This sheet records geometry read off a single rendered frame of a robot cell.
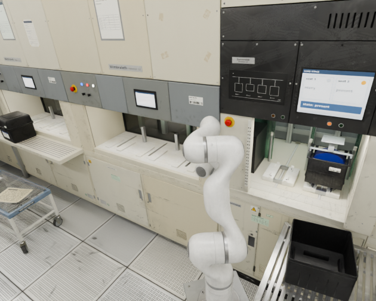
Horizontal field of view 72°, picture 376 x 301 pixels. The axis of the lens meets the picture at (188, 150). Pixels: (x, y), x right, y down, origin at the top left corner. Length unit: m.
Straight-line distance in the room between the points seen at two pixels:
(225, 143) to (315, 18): 0.70
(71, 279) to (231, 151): 2.03
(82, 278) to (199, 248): 1.72
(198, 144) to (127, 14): 1.14
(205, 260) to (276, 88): 0.89
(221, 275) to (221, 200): 0.33
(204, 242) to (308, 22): 1.03
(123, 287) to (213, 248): 1.50
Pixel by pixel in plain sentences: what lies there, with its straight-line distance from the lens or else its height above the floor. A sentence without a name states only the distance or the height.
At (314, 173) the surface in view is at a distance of 1.80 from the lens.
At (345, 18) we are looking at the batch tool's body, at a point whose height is 1.89.
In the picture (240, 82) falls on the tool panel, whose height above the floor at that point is 1.59.
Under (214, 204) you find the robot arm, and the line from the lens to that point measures 0.97.
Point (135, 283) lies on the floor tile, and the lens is 2.44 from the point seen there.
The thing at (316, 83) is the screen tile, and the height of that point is 1.62.
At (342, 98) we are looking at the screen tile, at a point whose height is 1.56.
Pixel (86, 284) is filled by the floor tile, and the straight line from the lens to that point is 2.56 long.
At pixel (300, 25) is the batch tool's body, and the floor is 1.87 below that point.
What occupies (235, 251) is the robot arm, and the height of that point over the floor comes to 1.16.
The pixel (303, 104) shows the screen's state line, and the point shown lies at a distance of 1.42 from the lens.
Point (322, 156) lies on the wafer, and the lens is 1.85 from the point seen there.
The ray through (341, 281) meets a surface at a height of 0.88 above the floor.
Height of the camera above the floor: 1.95
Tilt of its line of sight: 28 degrees down
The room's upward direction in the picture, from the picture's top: 4 degrees counter-clockwise
